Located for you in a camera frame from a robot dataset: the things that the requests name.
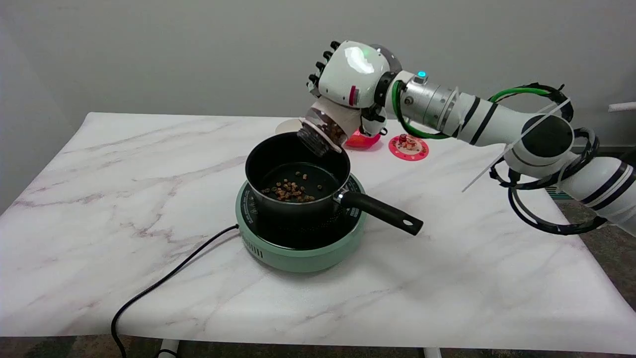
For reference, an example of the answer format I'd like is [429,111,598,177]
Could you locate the white zip tie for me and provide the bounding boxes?
[462,98,571,192]

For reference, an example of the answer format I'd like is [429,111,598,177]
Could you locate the green robot cable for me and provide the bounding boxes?
[391,80,553,140]

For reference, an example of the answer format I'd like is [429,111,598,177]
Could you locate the pink round coaster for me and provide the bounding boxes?
[389,134,429,162]

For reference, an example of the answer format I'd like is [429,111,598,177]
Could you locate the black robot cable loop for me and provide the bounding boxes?
[489,127,610,236]
[527,83,575,123]

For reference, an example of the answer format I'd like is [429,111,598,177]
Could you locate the brown food pellets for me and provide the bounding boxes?
[261,172,323,203]

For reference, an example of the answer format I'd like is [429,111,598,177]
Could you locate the green induction cooker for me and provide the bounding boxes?
[235,172,368,273]

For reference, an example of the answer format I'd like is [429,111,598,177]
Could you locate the red mango fruit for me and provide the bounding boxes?
[345,127,383,149]

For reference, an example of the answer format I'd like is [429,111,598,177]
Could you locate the black saucepan with handle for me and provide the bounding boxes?
[245,132,424,237]

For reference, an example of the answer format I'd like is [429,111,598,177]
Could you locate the clear bottle with white label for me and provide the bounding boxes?
[297,96,363,158]

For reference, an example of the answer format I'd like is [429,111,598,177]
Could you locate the beige round lid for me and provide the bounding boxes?
[275,118,310,136]

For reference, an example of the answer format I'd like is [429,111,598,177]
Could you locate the black power cord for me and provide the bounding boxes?
[110,225,240,358]

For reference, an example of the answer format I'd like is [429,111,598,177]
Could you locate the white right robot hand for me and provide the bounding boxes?
[307,40,403,138]

